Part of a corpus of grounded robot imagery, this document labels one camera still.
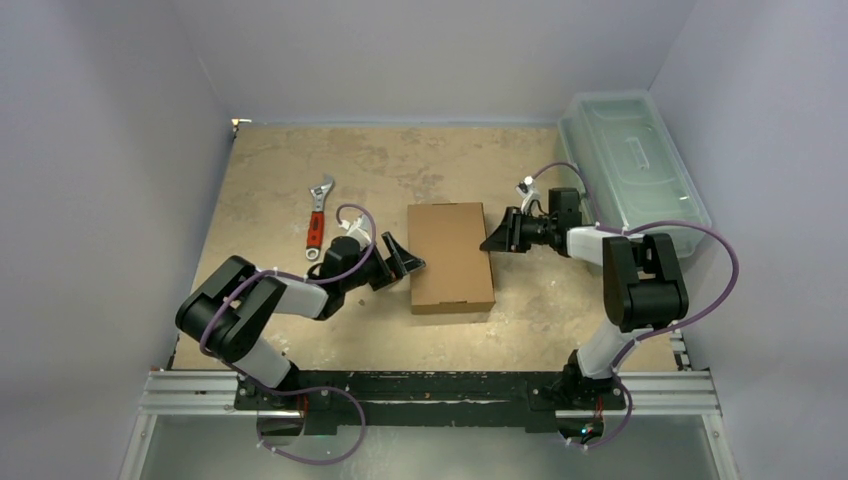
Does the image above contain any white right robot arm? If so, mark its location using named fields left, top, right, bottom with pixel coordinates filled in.
left=480, top=187, right=689, bottom=408

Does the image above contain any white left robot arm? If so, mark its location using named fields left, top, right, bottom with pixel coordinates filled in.
left=175, top=232, right=426, bottom=409

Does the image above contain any brown cardboard box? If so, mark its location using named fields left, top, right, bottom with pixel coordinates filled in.
left=407, top=202, right=495, bottom=315

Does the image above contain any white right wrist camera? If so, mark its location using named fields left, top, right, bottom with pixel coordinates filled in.
left=515, top=175, right=540, bottom=215

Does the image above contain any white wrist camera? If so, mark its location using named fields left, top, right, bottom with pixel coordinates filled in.
left=339, top=214, right=373, bottom=250
left=515, top=175, right=540, bottom=215

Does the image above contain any aluminium frame rail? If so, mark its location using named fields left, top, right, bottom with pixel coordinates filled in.
left=120, top=332, right=739, bottom=479

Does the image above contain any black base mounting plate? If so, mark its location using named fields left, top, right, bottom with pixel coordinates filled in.
left=234, top=369, right=627, bottom=437

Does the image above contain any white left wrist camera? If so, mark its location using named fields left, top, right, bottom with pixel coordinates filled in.
left=339, top=214, right=373, bottom=250

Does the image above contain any clear plastic bin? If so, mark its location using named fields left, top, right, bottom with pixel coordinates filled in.
left=557, top=90, right=712, bottom=230

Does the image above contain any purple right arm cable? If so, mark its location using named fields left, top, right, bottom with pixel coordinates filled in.
left=529, top=162, right=741, bottom=369

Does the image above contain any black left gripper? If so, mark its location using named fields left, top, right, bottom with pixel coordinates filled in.
left=340, top=232, right=423, bottom=292

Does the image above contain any red adjustable wrench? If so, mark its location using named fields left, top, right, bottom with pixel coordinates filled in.
left=305, top=174, right=335, bottom=262

